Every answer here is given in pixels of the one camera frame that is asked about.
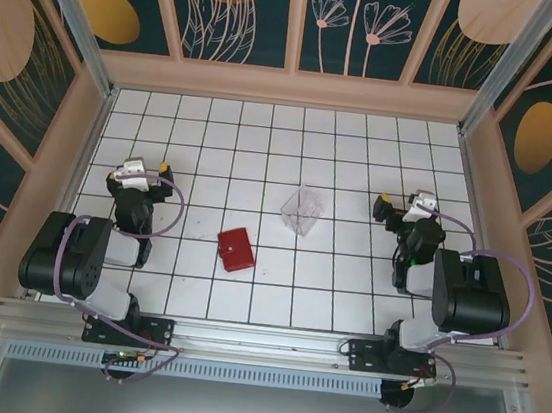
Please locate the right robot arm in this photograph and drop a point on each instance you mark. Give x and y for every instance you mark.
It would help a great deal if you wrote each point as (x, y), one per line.
(471, 296)

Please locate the small green-lit circuit board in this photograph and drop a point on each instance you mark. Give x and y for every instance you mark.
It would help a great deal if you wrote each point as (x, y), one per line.
(123, 355)

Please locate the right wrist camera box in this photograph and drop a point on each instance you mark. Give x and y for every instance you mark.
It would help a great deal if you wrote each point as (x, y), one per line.
(422, 207)

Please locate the red card holder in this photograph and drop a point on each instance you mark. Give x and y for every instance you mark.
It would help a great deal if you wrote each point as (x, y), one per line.
(236, 252)

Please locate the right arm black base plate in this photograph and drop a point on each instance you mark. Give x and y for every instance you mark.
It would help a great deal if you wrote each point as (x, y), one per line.
(363, 356)

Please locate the aluminium mounting rail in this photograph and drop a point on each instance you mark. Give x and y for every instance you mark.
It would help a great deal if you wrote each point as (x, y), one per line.
(259, 340)

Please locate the yellow power connector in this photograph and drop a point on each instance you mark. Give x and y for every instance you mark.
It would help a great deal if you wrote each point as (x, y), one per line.
(418, 383)

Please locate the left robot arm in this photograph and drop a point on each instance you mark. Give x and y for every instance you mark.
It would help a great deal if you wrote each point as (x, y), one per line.
(74, 252)

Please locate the aluminium frame post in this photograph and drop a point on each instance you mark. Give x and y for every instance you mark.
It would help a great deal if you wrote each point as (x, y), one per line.
(502, 68)
(75, 15)

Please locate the clear acrylic card stand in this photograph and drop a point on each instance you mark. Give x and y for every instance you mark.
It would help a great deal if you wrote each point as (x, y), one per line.
(301, 212)

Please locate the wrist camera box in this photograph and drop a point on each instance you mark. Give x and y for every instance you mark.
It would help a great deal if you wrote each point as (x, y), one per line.
(131, 173)
(422, 207)

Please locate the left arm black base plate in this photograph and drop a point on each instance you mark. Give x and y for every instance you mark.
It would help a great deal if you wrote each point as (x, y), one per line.
(159, 333)

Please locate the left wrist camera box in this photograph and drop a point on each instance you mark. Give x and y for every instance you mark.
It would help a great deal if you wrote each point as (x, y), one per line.
(131, 173)

